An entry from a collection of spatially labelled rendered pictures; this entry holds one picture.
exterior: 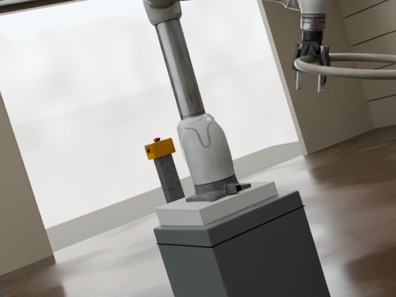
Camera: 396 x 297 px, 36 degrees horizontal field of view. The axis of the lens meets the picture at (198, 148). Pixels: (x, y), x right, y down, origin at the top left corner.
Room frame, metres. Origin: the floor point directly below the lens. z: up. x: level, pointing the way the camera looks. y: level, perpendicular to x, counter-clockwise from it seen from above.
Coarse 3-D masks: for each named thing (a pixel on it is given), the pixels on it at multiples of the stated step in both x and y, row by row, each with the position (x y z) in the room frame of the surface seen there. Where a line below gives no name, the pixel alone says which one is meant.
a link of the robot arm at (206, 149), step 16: (192, 128) 2.14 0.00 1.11; (208, 128) 2.12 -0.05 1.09; (192, 144) 2.12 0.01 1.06; (208, 144) 2.11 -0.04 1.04; (224, 144) 2.13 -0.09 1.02; (192, 160) 2.13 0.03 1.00; (208, 160) 2.10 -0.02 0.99; (224, 160) 2.12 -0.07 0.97; (192, 176) 2.15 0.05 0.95; (208, 176) 2.11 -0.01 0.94; (224, 176) 2.11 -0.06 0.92
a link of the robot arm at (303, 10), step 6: (300, 0) 2.23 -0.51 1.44; (306, 0) 2.20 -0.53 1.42; (312, 0) 2.19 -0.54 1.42; (318, 0) 2.19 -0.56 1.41; (324, 0) 2.19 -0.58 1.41; (300, 6) 2.26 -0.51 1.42; (306, 6) 2.21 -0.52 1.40; (312, 6) 2.20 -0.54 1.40; (318, 6) 2.19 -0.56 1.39; (324, 6) 2.20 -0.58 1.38; (306, 12) 2.22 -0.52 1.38; (312, 12) 2.20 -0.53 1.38; (318, 12) 2.20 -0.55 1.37; (324, 12) 2.22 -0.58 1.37
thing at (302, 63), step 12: (300, 60) 2.12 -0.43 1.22; (312, 60) 2.26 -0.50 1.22; (336, 60) 2.33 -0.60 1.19; (348, 60) 2.34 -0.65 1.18; (360, 60) 2.33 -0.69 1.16; (372, 60) 2.32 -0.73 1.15; (384, 60) 2.30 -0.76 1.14; (312, 72) 2.00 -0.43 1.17; (324, 72) 1.96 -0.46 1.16; (336, 72) 1.93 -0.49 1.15; (348, 72) 1.91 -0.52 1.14; (360, 72) 1.89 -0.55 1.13; (372, 72) 1.88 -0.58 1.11; (384, 72) 1.88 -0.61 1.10
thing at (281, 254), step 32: (288, 192) 2.12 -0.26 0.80; (224, 224) 1.95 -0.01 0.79; (256, 224) 2.01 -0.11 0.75; (288, 224) 2.07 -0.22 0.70; (192, 256) 2.04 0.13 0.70; (224, 256) 1.93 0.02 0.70; (256, 256) 1.99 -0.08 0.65; (288, 256) 2.05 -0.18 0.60; (192, 288) 2.10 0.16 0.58; (224, 288) 1.92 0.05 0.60; (256, 288) 1.97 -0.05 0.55; (288, 288) 2.03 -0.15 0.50; (320, 288) 2.09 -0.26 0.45
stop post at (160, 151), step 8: (152, 144) 3.09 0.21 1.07; (160, 144) 3.11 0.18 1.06; (168, 144) 3.12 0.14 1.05; (152, 152) 3.10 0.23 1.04; (160, 152) 3.10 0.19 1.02; (168, 152) 3.12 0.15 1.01; (160, 160) 3.12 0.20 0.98; (168, 160) 3.13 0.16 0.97; (160, 168) 3.12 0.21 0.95; (168, 168) 3.13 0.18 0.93; (160, 176) 3.15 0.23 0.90; (168, 176) 3.12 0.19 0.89; (176, 176) 3.14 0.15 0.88; (168, 184) 3.12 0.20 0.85; (176, 184) 3.13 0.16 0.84; (168, 192) 3.12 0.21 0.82; (176, 192) 3.13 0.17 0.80; (168, 200) 3.15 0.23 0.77
